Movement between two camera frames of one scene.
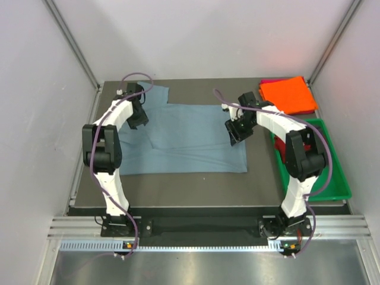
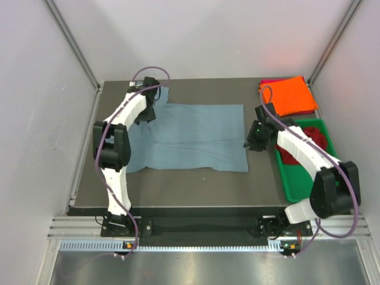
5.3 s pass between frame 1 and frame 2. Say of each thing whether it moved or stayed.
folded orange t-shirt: stayed
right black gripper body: moved
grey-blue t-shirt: stayed
